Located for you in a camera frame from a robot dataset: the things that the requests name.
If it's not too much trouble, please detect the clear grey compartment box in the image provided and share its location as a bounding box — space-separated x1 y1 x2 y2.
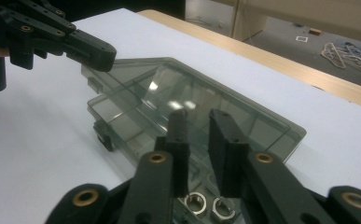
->
80 56 308 224

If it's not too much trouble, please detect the beige wooden shelf unit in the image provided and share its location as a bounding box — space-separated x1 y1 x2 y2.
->
211 0 361 45

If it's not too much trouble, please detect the silver hex nut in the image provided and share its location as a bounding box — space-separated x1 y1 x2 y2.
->
183 191 208 218
210 197 237 224

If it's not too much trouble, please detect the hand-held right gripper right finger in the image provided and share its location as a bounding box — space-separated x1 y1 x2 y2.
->
207 108 254 199

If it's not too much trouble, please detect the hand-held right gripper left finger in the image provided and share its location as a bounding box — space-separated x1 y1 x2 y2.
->
154 108 191 199

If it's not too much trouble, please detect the white rope pile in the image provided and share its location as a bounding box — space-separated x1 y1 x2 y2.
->
319 41 361 77

